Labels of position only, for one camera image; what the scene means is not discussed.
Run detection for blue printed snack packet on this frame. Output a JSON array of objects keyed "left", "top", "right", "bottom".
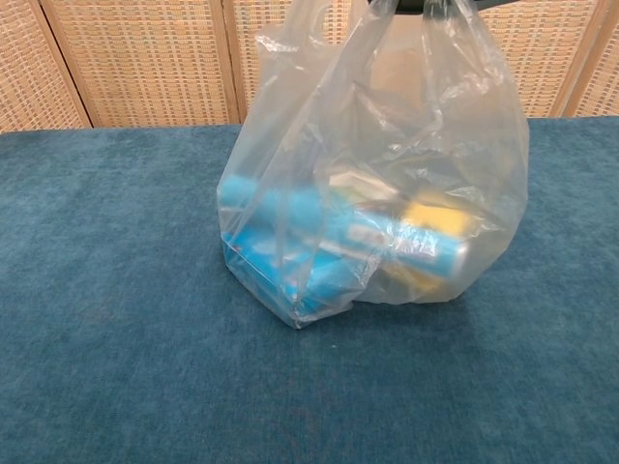
[{"left": 221, "top": 230, "right": 363, "bottom": 316}]

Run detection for teal velvet tablecloth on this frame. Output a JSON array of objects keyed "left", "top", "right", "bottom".
[{"left": 0, "top": 115, "right": 619, "bottom": 464}]

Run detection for clear plastic shopping bag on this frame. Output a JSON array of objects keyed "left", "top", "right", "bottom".
[{"left": 217, "top": 0, "right": 528, "bottom": 332}]

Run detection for woven rattan folding screen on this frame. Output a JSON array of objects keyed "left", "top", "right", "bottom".
[{"left": 0, "top": 0, "right": 619, "bottom": 131}]

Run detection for thick yellow sponge block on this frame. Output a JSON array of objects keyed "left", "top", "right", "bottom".
[{"left": 399, "top": 199, "right": 474, "bottom": 242}]

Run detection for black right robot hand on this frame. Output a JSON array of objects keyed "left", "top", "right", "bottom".
[{"left": 394, "top": 0, "right": 504, "bottom": 15}]

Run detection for flat yellow packet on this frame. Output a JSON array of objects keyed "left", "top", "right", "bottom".
[{"left": 399, "top": 269, "right": 445, "bottom": 295}]

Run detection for long blue toothpaste box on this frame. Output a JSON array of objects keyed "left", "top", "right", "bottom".
[{"left": 220, "top": 174, "right": 470, "bottom": 278}]

